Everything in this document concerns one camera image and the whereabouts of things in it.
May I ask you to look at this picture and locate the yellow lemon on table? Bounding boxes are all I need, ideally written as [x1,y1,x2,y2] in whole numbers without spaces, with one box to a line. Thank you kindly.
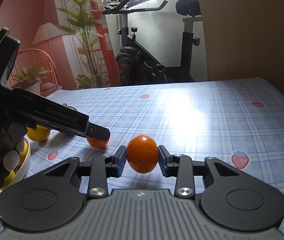
[27,125,51,142]

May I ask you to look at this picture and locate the yellow lemon in bowl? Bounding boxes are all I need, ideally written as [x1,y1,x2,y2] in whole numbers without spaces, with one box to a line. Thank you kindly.
[18,140,28,166]

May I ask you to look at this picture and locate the green apple front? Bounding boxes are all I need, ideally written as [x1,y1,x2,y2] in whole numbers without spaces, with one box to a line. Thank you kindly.
[0,170,15,191]

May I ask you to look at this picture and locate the orange tangerine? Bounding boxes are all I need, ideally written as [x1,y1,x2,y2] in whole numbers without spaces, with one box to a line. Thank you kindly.
[126,135,159,174]
[86,137,109,148]

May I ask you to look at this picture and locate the black exercise bike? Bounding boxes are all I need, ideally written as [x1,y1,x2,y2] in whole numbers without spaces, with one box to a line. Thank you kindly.
[102,0,202,86]

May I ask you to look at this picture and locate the wooden cabinet panel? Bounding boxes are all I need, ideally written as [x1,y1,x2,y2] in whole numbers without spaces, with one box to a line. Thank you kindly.
[199,0,284,92]

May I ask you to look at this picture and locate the blue plaid strawberry tablecloth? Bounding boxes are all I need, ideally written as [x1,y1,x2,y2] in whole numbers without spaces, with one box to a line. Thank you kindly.
[0,76,284,240]

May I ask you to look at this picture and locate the dark purple mangosteen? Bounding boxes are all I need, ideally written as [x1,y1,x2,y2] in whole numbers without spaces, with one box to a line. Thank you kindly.
[62,103,78,112]

